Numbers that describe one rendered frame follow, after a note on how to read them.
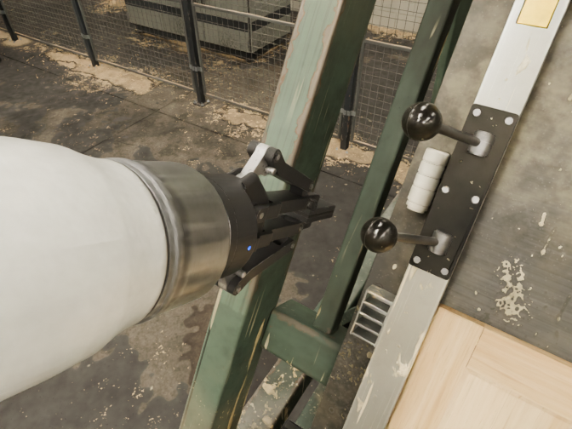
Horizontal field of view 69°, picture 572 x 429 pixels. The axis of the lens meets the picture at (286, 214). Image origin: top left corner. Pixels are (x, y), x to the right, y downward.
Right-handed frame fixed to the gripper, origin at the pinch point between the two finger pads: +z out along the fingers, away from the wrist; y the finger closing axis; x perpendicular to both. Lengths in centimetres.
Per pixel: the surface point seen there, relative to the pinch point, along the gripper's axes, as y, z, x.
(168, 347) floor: 109, 98, -84
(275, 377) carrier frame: 51, 42, -12
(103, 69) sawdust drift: 10, 254, -359
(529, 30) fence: -24.4, 11.6, 12.8
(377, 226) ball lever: -1.0, 0.0, 7.5
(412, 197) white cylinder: -3.4, 12.8, 7.5
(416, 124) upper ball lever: -11.4, -0.2, 7.6
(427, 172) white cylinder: -7.0, 12.6, 8.2
